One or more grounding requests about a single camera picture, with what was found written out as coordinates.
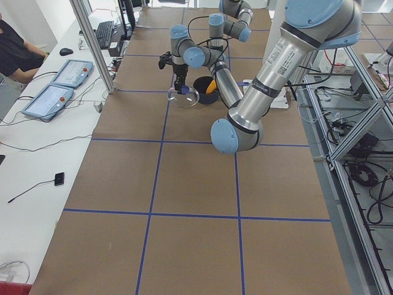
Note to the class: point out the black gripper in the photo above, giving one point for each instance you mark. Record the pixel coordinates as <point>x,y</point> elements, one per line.
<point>180,70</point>

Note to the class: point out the glass pot lid blue knob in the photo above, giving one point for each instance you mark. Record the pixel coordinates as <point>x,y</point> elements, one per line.
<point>184,98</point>

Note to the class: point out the yellow corn cob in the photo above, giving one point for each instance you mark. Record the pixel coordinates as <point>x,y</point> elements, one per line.
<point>211,88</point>

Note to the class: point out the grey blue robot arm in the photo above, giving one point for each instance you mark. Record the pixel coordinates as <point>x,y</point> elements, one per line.
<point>233,20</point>
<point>307,26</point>

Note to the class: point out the dark blue saucepan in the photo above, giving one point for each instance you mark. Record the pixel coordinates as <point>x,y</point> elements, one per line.
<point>200,85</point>

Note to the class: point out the black keyboard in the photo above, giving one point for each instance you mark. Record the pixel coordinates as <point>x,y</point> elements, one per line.
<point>103,34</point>

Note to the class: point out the teach pendant far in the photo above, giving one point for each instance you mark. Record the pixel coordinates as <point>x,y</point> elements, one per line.
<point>73,73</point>

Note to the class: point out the teach pendant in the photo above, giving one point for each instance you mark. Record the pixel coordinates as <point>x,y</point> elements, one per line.
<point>48,102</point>
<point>73,73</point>

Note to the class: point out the black computer mouse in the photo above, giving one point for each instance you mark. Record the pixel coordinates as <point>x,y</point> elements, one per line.
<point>66,51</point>

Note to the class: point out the teach pendant near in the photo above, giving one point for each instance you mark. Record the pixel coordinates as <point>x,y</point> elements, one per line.
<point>48,102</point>

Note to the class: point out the small black square sensor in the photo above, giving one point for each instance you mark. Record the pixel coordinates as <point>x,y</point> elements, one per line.
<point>59,179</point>

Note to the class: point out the person in black shirt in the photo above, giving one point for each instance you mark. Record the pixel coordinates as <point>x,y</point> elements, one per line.
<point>20,60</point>

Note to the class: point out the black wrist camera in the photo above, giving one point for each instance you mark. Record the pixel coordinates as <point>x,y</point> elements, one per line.
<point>165,59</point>

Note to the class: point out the aluminium frame post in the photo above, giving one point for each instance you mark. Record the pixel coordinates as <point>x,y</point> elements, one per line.
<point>83,20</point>

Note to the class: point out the aluminium frame rack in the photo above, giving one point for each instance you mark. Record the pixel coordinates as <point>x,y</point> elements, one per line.
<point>345,102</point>

